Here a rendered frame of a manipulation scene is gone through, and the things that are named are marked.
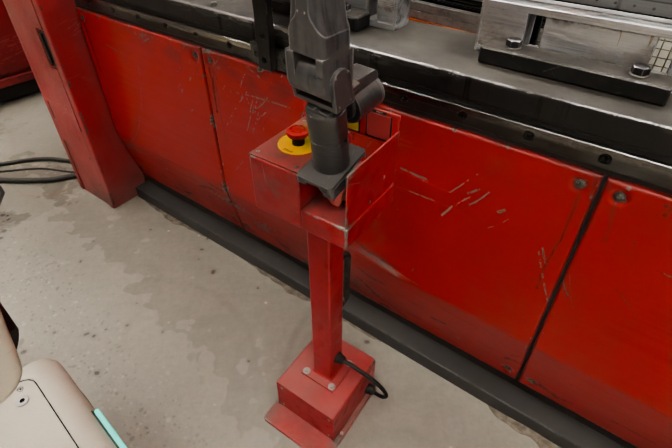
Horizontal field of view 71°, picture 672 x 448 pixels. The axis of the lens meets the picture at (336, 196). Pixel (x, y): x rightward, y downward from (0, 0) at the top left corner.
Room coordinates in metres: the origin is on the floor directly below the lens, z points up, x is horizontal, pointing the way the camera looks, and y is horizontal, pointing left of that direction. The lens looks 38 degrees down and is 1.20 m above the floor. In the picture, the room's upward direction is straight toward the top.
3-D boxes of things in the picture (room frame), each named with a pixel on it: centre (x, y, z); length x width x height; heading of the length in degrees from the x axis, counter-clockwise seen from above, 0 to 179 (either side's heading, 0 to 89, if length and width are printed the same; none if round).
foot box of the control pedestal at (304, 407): (0.65, 0.04, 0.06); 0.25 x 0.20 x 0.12; 146
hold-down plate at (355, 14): (1.09, 0.06, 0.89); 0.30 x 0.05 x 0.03; 54
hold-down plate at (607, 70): (0.75, -0.39, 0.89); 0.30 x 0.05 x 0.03; 54
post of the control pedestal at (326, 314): (0.67, 0.02, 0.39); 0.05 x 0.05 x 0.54; 56
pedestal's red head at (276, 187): (0.67, 0.02, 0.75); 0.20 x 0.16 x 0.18; 56
